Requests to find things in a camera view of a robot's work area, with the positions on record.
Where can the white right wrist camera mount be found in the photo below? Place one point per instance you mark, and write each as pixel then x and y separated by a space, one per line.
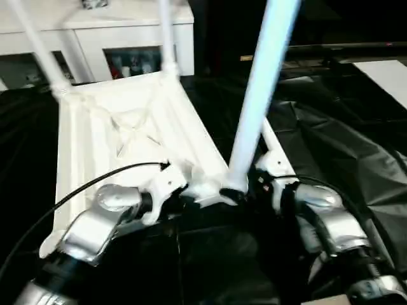
pixel 276 165

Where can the white plastic table top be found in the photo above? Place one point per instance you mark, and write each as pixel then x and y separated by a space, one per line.
pixel 127 127

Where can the tall black cabinet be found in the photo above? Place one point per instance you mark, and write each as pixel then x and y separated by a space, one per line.
pixel 222 31

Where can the white mug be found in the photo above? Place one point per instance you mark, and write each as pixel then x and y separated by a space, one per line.
pixel 147 67

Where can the white printed carton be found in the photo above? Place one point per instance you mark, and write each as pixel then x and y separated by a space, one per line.
pixel 136 65

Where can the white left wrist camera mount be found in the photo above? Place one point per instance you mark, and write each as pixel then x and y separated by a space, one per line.
pixel 165 187

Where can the small tan label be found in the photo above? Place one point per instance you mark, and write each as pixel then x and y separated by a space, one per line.
pixel 246 58

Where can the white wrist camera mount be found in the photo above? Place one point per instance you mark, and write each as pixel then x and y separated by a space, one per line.
pixel 276 165
pixel 165 187

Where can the patterned mug on cabinet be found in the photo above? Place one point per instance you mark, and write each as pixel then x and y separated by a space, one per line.
pixel 95 3

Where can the white cabinet with glass doors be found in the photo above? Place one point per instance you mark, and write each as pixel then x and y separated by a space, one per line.
pixel 111 35

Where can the small white cup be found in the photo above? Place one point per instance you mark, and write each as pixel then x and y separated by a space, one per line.
pixel 125 70

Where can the black horizontal bar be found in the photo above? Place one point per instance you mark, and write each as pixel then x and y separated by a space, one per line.
pixel 346 46

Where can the white plastic table leg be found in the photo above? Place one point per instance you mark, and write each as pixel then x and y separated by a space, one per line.
pixel 273 139
pixel 41 51
pixel 168 38
pixel 264 79

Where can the white flat board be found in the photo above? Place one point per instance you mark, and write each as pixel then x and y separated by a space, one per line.
pixel 384 79

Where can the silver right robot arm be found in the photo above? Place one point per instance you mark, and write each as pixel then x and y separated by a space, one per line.
pixel 334 222

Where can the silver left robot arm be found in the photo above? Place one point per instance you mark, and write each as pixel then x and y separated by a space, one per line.
pixel 92 228

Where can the black plastic mat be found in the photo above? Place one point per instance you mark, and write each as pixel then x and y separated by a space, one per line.
pixel 334 133

